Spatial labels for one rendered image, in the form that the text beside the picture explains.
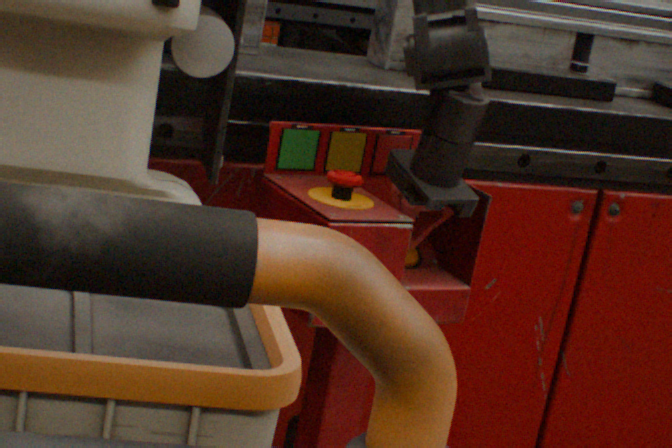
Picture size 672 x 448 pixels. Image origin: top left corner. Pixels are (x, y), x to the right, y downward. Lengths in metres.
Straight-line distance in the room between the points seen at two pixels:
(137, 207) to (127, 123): 0.36
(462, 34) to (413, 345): 0.87
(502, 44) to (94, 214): 1.36
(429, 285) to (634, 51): 0.62
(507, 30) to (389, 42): 0.18
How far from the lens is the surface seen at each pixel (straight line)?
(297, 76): 1.54
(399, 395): 0.50
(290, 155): 1.46
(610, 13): 2.18
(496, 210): 1.71
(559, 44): 1.84
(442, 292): 1.43
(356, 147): 1.50
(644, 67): 1.93
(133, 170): 0.84
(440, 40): 1.34
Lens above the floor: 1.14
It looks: 16 degrees down
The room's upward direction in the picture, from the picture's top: 11 degrees clockwise
